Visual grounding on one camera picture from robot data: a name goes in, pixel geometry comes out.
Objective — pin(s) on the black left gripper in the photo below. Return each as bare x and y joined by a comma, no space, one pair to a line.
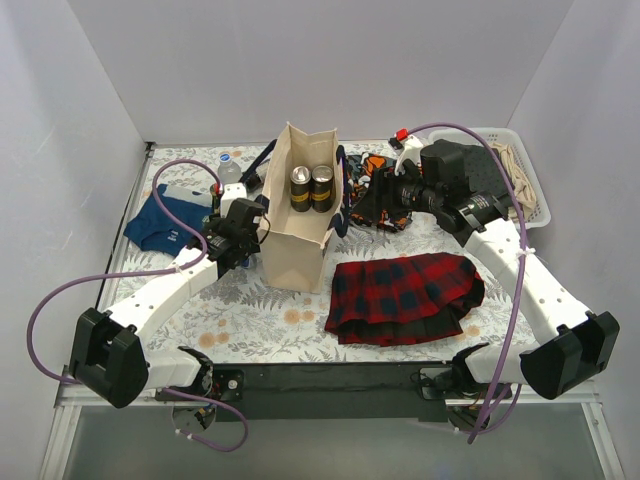
239,251

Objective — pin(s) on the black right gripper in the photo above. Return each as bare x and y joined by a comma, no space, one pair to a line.
391,181

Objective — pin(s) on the beige canvas tote bag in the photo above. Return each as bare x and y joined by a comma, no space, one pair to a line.
294,252

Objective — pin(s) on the blue cap Pocari bottle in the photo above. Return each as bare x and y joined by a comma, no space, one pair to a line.
229,171

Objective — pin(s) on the silver can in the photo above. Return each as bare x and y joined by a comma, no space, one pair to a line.
322,188
300,180

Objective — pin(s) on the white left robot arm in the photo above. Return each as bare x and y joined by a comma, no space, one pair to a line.
110,352

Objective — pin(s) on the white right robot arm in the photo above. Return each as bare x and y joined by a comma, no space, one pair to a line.
572,343

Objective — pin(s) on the orange black patterned garment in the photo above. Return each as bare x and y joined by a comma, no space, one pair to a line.
363,211

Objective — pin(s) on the blue folded garment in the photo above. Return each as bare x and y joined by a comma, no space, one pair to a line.
152,230

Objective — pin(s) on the dark grey dotted cloth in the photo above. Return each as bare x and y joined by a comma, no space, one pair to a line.
484,174

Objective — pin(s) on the red plaid skirt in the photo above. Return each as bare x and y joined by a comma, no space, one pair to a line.
403,301

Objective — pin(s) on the white plastic basket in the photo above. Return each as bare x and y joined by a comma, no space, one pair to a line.
541,216

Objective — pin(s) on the beige cloth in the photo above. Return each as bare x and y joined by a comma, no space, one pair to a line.
523,189

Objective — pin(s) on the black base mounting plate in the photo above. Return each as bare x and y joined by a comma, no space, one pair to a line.
306,391

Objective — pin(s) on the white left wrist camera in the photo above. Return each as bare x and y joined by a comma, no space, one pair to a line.
223,196

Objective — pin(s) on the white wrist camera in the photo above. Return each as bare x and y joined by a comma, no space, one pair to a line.
223,196
409,154

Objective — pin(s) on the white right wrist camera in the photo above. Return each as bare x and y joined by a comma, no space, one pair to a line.
409,154

